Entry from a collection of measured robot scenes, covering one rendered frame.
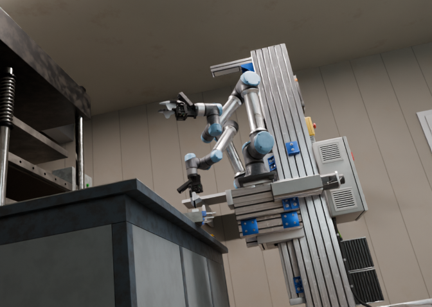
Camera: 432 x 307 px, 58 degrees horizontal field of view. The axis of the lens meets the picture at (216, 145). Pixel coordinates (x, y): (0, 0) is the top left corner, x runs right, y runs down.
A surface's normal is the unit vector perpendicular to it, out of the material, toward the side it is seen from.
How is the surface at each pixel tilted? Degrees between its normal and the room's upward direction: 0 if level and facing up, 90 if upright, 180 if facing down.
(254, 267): 90
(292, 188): 90
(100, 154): 90
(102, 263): 90
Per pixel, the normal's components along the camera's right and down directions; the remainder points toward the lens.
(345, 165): -0.16, -0.36
